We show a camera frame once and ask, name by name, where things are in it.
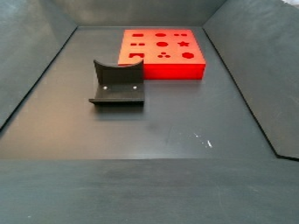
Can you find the red shape-sorting block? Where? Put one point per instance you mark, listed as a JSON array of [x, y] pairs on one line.
[[170, 52]]

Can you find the black curved holder stand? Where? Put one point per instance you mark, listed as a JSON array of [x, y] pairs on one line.
[[121, 83]]

